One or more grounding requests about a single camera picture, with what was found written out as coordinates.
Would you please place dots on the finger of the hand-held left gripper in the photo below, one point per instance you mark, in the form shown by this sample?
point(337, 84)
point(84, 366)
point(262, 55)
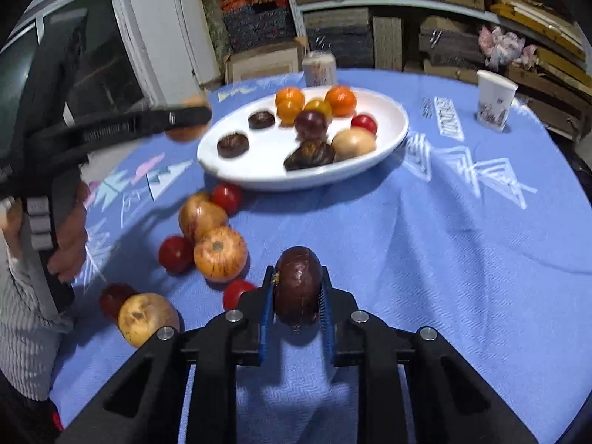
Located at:
point(138, 122)

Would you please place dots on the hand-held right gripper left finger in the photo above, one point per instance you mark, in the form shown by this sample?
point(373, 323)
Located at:
point(266, 333)

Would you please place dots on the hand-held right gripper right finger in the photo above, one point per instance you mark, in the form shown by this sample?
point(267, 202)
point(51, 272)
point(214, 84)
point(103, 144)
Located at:
point(327, 337)

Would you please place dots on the tan spotted pear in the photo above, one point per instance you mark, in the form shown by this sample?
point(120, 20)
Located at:
point(185, 134)

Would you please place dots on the orange striped pear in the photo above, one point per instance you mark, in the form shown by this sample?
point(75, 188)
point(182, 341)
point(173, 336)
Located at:
point(220, 253)

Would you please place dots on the tan red-streaked pear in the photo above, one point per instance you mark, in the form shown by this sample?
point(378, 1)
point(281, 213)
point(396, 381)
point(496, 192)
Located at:
point(201, 215)

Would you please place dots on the white oval plate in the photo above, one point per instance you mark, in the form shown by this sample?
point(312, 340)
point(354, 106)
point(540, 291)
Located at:
point(273, 166)

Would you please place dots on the small orange tomato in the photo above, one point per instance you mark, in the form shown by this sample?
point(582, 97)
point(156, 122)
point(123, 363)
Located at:
point(287, 113)

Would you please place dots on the orange tangerine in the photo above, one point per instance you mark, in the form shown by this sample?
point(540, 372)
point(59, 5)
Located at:
point(289, 96)
point(341, 100)

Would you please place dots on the large dark water chestnut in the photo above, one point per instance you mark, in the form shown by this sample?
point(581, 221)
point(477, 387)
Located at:
point(309, 155)

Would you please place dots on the small yellow tomato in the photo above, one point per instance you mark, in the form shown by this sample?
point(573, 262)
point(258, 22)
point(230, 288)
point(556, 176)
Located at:
point(319, 105)

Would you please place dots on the smooth tan pear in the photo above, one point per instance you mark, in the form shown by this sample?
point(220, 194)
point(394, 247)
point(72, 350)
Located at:
point(354, 144)

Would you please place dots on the person's left forearm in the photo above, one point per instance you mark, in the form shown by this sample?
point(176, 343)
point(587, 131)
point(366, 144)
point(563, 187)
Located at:
point(27, 347)

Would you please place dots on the person's left hand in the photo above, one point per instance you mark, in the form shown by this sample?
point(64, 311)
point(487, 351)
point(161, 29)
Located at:
point(71, 236)

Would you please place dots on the large dark sliding window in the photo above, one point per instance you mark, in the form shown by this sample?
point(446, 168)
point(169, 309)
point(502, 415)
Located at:
point(118, 69)

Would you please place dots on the white framed board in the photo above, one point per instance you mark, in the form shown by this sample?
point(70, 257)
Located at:
point(194, 37)

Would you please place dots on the blue printed tablecloth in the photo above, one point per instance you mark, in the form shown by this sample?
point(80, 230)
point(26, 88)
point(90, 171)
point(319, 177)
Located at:
point(416, 263)

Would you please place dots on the green patterned panel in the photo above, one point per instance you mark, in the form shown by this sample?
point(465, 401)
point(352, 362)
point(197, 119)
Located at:
point(215, 23)

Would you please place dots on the wooden framed picture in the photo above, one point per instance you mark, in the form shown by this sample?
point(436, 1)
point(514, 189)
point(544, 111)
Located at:
point(263, 62)

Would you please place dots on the white beverage can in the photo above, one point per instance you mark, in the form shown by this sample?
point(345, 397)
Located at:
point(319, 71)

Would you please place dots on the white printed paper cup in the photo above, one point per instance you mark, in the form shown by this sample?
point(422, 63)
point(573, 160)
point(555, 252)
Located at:
point(495, 101)

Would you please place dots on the pink plastic bag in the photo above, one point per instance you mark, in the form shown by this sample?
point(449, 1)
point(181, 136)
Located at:
point(502, 46)

